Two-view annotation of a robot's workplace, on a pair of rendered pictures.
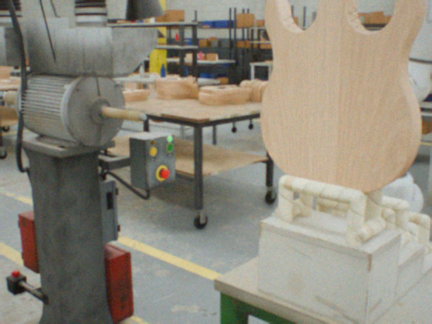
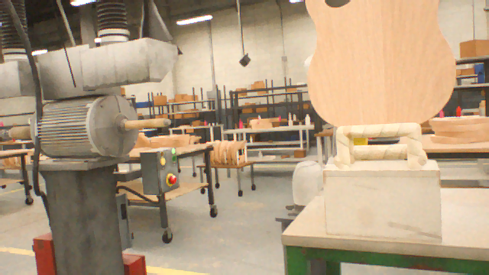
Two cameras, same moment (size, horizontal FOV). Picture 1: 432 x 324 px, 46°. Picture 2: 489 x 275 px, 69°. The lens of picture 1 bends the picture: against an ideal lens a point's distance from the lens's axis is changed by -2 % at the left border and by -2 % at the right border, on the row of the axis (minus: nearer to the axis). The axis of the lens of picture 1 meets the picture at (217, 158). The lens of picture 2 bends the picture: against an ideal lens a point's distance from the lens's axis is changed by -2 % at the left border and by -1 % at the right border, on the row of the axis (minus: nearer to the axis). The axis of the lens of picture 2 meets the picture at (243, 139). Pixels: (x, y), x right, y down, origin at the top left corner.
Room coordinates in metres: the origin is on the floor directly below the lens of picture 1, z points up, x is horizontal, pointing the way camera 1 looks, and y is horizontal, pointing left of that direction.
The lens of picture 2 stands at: (0.27, 0.36, 1.27)
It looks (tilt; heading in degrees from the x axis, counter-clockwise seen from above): 5 degrees down; 343
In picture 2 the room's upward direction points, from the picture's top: 4 degrees counter-clockwise
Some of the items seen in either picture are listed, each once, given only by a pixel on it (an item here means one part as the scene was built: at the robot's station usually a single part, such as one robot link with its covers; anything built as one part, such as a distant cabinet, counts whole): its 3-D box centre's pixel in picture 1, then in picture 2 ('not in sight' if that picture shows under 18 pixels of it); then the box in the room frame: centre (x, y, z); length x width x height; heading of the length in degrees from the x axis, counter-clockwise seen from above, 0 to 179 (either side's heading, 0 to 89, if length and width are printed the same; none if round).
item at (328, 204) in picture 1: (354, 207); (382, 153); (1.13, -0.32, 1.12); 0.20 x 0.03 x 0.03; 48
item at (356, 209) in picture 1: (355, 221); (414, 148); (0.96, -0.27, 1.15); 0.03 x 0.03 x 0.09
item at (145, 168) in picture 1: (136, 165); (145, 177); (2.02, 0.33, 0.99); 0.24 x 0.21 x 0.26; 49
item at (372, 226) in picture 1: (369, 229); (419, 156); (0.98, -0.31, 1.12); 0.11 x 0.03 x 0.03; 139
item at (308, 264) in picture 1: (326, 262); (380, 197); (1.05, -0.24, 1.02); 0.27 x 0.15 x 0.17; 49
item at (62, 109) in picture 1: (71, 106); (87, 128); (1.90, 0.55, 1.25); 0.41 x 0.27 x 0.26; 49
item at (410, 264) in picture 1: (358, 258); not in sight; (1.16, -0.34, 0.98); 0.27 x 0.16 x 0.09; 49
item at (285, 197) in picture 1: (285, 203); (343, 150); (1.07, -0.15, 1.15); 0.03 x 0.03 x 0.09
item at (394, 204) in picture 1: (369, 199); (383, 150); (1.19, -0.37, 1.12); 0.20 x 0.03 x 0.03; 48
